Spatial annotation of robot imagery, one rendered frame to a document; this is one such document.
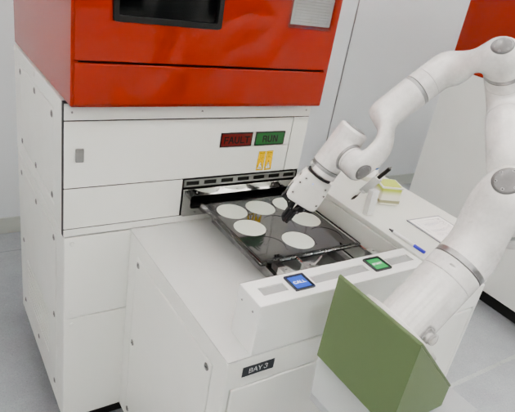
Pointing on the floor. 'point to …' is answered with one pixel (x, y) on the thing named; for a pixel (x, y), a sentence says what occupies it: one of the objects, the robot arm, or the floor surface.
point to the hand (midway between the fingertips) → (288, 215)
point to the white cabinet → (171, 302)
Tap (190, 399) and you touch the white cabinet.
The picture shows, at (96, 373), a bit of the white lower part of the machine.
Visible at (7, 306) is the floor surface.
